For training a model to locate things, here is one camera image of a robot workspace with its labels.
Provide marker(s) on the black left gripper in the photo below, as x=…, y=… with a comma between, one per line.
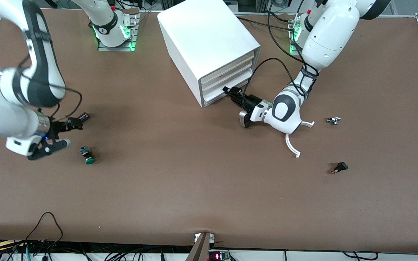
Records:
x=250, y=101

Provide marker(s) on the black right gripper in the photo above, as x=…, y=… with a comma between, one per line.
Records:
x=57, y=127

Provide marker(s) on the white plastic drawer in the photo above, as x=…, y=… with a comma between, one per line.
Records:
x=230, y=67
x=230, y=74
x=212, y=97
x=212, y=90

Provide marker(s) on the green push button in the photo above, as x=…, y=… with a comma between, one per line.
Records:
x=89, y=158

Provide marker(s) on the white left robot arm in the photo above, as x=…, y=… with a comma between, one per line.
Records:
x=328, y=32

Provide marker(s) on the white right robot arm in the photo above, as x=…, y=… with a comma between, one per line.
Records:
x=9, y=90

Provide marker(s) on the white drawer cabinet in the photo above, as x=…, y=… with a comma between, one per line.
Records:
x=201, y=32

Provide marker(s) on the black cylindrical component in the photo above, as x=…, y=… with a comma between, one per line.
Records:
x=85, y=116

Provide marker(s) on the white semicircular clamp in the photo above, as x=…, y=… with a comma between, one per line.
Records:
x=290, y=146

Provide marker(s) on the chrome tee fitting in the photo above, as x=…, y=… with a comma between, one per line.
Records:
x=334, y=120

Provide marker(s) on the device with red display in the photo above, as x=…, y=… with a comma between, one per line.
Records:
x=218, y=256

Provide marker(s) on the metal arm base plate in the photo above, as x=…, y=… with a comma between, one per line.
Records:
x=293, y=49
x=114, y=48

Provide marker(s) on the black rocker switch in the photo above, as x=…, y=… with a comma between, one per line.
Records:
x=340, y=167

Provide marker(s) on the brown camera mount post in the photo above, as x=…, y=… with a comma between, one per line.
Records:
x=200, y=250

